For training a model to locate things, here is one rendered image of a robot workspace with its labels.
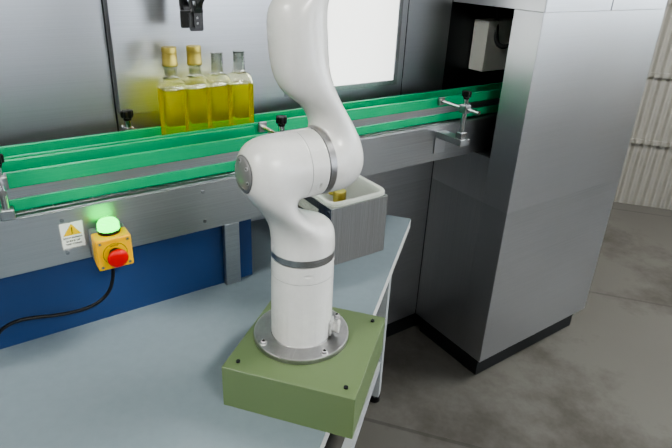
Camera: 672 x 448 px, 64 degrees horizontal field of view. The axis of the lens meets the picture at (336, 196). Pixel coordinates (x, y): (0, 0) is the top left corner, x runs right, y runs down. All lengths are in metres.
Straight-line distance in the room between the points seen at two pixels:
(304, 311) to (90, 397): 0.45
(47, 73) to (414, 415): 1.63
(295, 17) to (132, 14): 0.64
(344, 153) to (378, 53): 0.92
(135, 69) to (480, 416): 1.67
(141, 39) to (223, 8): 0.23
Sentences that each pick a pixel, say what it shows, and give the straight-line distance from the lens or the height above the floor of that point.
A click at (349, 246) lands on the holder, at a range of 1.35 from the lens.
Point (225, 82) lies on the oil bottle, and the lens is 1.39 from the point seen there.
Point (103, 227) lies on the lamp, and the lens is 1.20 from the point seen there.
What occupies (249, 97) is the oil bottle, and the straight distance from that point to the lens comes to 1.42.
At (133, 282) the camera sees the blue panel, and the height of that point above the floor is 0.82.
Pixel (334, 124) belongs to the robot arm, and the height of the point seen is 1.28.
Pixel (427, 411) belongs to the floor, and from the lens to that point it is 2.20.
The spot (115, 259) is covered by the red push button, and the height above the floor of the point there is 0.96.
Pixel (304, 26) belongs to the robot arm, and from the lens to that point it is 0.89.
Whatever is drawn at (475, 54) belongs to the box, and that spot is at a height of 1.23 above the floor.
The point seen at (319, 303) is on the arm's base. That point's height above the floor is 0.95.
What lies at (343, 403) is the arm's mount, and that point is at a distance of 1.01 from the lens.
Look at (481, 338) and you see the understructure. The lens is 2.24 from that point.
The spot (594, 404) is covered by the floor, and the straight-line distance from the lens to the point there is 2.45.
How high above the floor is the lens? 1.54
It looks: 24 degrees down
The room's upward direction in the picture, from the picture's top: 3 degrees clockwise
